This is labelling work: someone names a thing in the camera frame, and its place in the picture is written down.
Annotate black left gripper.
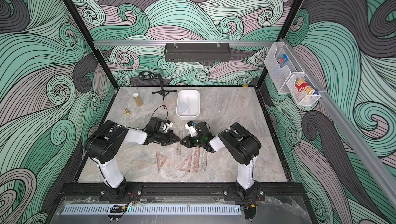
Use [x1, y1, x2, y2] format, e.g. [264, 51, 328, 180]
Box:
[154, 131, 180, 147]

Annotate long pink ruler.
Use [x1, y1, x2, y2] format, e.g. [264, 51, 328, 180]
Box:
[193, 147, 201, 173]

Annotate long clear ruler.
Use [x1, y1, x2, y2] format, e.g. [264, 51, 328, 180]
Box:
[200, 149, 208, 171]

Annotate clear semicircle protractor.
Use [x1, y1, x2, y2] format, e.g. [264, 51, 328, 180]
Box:
[178, 101, 188, 114]

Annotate white plastic storage box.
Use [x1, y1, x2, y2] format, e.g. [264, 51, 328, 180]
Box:
[176, 89, 201, 121]

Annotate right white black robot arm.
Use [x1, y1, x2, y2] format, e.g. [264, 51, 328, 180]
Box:
[180, 121, 262, 191]

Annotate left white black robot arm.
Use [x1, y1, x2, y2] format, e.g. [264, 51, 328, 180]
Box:
[85, 117, 180, 190]

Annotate red box in bin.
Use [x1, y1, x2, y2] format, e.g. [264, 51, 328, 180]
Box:
[295, 78, 315, 95]

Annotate spice jar with white lid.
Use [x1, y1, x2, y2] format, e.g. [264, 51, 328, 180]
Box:
[133, 92, 143, 106]

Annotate black tripod headphone stand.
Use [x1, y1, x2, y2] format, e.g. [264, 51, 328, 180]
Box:
[138, 70, 177, 108]

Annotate blue red packet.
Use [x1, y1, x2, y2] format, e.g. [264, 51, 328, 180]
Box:
[276, 54, 289, 68]

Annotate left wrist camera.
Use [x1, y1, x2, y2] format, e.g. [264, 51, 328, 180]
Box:
[145, 117, 173, 133]

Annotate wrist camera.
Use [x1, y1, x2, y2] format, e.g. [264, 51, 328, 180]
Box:
[185, 121, 198, 137]
[145, 117, 173, 133]

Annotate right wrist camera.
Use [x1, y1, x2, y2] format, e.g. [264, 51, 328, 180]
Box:
[185, 121, 198, 137]

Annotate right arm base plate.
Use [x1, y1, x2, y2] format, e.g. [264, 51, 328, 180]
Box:
[223, 183, 265, 202]

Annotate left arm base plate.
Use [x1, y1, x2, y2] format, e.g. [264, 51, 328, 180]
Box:
[99, 184, 142, 202]

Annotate black vertical frame post left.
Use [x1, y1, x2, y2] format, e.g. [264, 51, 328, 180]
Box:
[62, 0, 120, 90]

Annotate black vertical frame post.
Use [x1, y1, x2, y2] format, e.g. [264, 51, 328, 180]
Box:
[62, 0, 120, 90]
[256, 0, 316, 87]

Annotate clear wall bin upper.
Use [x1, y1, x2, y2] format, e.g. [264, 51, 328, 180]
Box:
[264, 42, 302, 94]

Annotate clear wall bin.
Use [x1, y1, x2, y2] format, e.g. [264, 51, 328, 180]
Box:
[264, 42, 302, 94]
[286, 73, 321, 107]

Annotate clear wall bin lower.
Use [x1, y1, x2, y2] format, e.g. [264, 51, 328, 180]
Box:
[286, 73, 321, 107]

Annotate black front frame beam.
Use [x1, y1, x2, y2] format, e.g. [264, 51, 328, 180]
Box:
[59, 182, 306, 197]

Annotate aluminium rail back wall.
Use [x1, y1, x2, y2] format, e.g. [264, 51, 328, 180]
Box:
[92, 40, 279, 48]

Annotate aluminium rail wall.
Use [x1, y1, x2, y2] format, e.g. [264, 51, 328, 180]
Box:
[279, 38, 396, 206]
[92, 40, 279, 48]

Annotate white slotted cable duct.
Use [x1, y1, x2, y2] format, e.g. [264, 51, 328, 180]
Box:
[60, 204, 242, 216]

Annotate aluminium rail right wall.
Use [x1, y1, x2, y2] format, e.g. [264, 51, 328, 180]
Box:
[279, 38, 396, 206]

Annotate black vertical frame post right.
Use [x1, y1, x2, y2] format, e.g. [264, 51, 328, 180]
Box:
[256, 0, 316, 87]

